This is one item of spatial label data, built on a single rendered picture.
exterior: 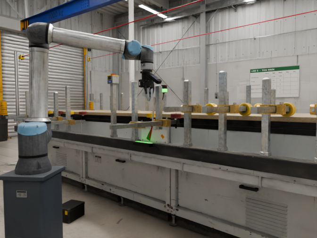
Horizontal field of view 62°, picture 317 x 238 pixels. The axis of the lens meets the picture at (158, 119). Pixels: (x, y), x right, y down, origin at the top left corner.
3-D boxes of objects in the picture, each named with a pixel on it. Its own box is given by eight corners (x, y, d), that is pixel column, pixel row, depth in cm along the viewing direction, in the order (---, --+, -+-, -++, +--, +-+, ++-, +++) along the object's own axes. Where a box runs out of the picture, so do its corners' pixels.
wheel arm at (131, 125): (112, 131, 180) (112, 124, 180) (109, 130, 182) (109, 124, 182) (154, 126, 212) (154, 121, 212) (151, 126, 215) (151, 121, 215)
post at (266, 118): (267, 170, 136) (269, 77, 133) (260, 169, 138) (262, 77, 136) (269, 168, 139) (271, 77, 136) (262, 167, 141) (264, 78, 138)
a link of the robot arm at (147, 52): (137, 46, 184) (151, 47, 187) (138, 64, 185) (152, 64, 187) (140, 43, 175) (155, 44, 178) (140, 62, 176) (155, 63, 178)
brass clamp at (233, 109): (234, 113, 145) (234, 104, 145) (213, 113, 154) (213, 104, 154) (239, 113, 150) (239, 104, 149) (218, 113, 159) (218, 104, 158)
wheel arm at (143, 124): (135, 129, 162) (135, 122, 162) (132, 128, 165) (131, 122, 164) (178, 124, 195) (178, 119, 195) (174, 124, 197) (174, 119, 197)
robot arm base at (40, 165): (40, 175, 138) (39, 157, 138) (6, 174, 140) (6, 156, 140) (57, 166, 157) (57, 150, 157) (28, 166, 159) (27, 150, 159)
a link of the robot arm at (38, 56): (21, 149, 155) (22, 21, 152) (27, 145, 172) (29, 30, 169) (49, 149, 159) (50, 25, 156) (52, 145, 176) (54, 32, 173)
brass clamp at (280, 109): (282, 114, 129) (282, 104, 128) (255, 114, 138) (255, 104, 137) (286, 114, 133) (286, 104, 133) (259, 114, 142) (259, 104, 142)
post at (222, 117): (223, 153, 152) (224, 70, 150) (218, 152, 154) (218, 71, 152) (226, 152, 155) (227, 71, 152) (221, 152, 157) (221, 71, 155)
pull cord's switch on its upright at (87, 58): (89, 122, 432) (87, 54, 427) (84, 121, 442) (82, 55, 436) (93, 121, 438) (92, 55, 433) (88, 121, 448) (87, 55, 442)
